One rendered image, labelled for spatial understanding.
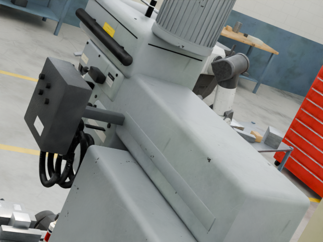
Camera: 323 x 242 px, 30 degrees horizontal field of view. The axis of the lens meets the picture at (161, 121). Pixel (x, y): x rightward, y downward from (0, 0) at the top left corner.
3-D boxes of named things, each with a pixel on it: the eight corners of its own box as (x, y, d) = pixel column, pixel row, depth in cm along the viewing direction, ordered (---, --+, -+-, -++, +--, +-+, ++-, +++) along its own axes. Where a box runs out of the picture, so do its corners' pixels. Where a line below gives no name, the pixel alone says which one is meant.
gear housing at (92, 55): (76, 61, 215) (86, 36, 212) (133, 77, 228) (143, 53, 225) (109, 102, 189) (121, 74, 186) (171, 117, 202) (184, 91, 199)
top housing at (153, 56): (75, 26, 219) (92, -16, 214) (136, 44, 233) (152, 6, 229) (124, 79, 182) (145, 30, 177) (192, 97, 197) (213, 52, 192)
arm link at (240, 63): (227, 77, 290) (233, 51, 284) (243, 84, 285) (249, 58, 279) (214, 83, 281) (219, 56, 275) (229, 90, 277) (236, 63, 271)
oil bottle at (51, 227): (42, 238, 239) (51, 215, 235) (51, 239, 241) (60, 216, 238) (44, 245, 235) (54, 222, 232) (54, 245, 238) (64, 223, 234)
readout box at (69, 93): (18, 117, 179) (43, 54, 173) (46, 123, 184) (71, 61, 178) (36, 151, 163) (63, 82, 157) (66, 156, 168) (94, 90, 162)
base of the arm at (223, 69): (227, 74, 292) (227, 51, 288) (250, 77, 284) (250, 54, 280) (209, 81, 281) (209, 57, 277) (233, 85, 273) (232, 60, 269)
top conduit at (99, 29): (73, 15, 213) (77, 6, 212) (84, 18, 216) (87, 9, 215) (120, 65, 178) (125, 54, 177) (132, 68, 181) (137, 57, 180)
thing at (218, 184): (92, 107, 200) (115, 53, 194) (148, 120, 212) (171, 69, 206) (208, 262, 138) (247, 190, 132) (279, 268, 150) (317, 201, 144)
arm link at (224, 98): (212, 117, 299) (220, 77, 289) (233, 128, 293) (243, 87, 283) (198, 124, 291) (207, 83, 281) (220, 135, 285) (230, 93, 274)
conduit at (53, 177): (30, 166, 191) (52, 109, 185) (75, 173, 200) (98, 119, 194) (45, 199, 177) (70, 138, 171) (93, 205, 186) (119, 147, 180)
